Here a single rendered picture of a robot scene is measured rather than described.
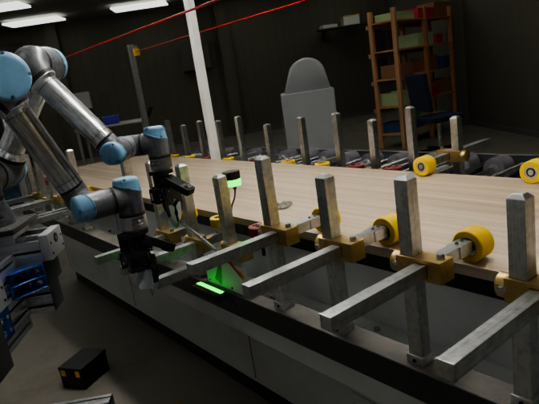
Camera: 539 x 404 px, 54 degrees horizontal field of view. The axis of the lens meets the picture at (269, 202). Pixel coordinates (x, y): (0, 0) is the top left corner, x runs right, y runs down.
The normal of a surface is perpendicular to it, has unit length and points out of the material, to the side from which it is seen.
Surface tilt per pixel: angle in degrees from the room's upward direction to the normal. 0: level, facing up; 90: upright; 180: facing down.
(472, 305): 90
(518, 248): 90
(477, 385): 0
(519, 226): 90
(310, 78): 90
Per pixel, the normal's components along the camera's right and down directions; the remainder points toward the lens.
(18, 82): 0.65, 0.00
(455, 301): -0.77, 0.26
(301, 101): 0.00, 0.24
